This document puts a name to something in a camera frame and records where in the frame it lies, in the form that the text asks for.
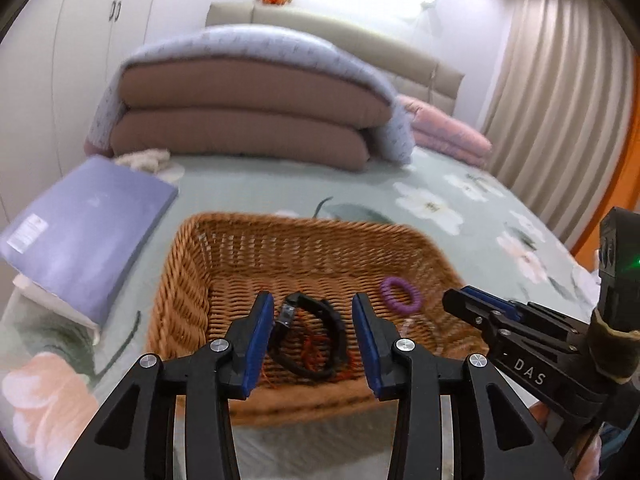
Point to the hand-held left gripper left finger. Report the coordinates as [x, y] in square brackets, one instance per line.
[257, 345]

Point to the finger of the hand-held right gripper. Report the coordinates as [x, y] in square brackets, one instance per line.
[487, 297]
[470, 310]

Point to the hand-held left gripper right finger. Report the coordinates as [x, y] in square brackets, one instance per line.
[367, 350]

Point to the brown wicker basket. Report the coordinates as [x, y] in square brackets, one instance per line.
[225, 260]

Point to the person's right hand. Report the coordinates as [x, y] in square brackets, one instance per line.
[539, 414]

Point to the green floral bedspread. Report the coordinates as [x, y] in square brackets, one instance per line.
[280, 190]

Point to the folded pink blanket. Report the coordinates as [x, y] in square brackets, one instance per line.
[445, 132]

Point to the beige curtain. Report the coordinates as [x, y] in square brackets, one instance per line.
[560, 110]

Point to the white book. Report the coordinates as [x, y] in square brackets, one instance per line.
[55, 305]

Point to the blue book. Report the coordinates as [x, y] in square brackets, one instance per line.
[85, 230]

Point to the folded brown quilt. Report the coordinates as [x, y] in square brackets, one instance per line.
[240, 130]

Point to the cream fluffy cloth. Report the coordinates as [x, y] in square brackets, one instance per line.
[142, 159]

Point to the beige bed headboard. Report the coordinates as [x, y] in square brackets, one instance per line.
[400, 55]

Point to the white wardrobe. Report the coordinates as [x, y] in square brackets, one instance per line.
[65, 60]

